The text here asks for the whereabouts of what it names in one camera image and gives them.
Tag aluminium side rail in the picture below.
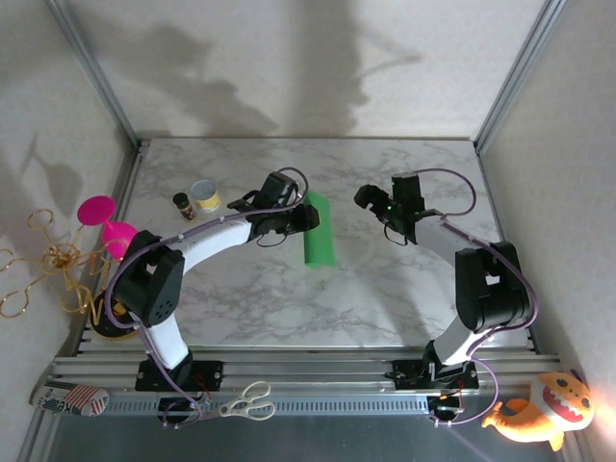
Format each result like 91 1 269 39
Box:
475 148 541 352
71 139 148 357

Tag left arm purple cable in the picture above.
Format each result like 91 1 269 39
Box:
106 167 309 430

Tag yellow label tin can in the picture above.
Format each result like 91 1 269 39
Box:
190 179 222 215

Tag flag print pouch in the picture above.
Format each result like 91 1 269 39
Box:
29 380 111 418

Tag white handled scissors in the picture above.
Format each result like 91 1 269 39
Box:
199 380 277 424

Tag pink plastic goblet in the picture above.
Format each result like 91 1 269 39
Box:
77 194 140 264

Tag green paper sheet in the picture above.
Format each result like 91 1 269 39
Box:
302 191 338 269

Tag aluminium frame rail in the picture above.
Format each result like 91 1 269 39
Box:
50 348 562 398

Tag black round gold-rimmed base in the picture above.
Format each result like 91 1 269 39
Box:
90 295 141 343

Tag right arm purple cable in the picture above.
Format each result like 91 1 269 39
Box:
413 167 539 429

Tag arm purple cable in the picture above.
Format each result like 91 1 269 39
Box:
413 167 539 429
106 167 309 430

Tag orange shark plush toy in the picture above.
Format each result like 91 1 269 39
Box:
480 369 596 452

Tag black controller board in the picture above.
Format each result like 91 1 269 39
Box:
429 395 464 417
157 397 204 416

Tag gold wire ornament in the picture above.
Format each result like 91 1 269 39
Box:
0 208 130 328

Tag aluminium frame post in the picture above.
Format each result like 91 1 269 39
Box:
474 0 564 153
45 0 145 150

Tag grey perforated cable duct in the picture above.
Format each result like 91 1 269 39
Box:
103 395 429 418

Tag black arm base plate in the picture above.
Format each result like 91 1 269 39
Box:
390 358 480 390
134 359 225 392

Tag black cap spice bottle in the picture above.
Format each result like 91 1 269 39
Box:
172 192 197 222

